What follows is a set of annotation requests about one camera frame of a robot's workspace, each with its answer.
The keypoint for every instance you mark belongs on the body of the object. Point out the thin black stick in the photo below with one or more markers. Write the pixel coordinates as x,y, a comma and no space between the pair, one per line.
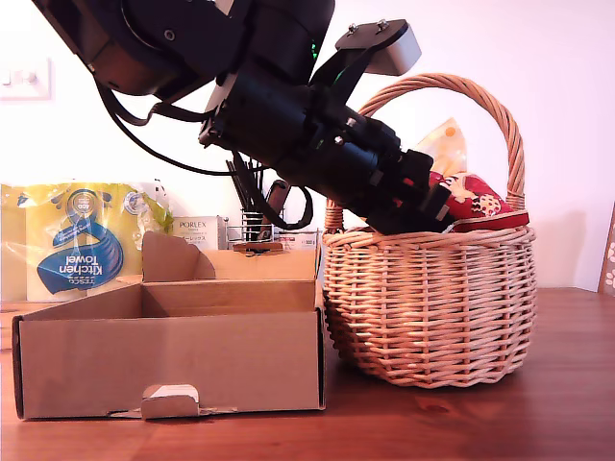
236,187
246,185
260,192

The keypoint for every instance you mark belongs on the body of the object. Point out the brown cardboard box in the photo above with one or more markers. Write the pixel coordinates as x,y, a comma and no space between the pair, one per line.
168,365

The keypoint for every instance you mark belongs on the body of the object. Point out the yellow kitchen towel pack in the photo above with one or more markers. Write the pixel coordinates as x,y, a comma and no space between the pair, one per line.
57,259

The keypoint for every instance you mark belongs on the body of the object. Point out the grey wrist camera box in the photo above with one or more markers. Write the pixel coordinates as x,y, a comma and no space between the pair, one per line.
399,50

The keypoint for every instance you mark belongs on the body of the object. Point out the white Porlex box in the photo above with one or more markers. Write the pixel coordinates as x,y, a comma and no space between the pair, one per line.
197,230

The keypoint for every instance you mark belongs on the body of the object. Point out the white wall light switch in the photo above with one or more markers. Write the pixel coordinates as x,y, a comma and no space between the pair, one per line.
24,79

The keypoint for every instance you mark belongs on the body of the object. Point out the brown paw print board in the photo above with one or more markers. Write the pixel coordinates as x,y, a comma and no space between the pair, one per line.
607,259

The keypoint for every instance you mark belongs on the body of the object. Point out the cream labelled carton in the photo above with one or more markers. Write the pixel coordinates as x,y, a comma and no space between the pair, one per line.
298,240

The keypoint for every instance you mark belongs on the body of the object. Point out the red Maltesers bunnies bag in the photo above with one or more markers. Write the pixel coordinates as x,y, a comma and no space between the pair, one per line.
475,201

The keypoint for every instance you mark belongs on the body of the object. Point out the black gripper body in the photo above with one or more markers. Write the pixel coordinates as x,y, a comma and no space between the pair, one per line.
312,153

